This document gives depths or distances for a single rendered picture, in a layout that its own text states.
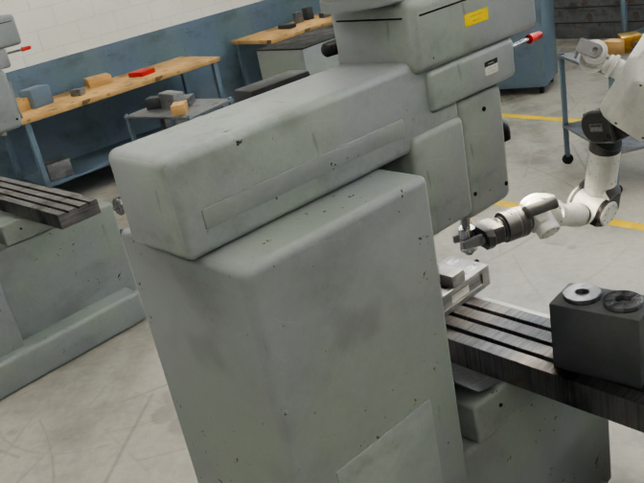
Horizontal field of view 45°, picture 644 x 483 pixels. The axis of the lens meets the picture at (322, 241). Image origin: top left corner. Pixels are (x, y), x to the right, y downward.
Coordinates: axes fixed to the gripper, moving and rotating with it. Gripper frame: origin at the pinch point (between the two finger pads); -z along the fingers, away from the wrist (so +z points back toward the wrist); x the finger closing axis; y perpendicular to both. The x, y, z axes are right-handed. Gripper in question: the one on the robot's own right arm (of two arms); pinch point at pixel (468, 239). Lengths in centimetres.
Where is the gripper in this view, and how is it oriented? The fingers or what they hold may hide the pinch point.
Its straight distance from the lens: 218.8
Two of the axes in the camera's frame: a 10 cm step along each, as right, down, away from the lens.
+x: 3.4, 3.1, -8.9
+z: 9.2, -3.0, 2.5
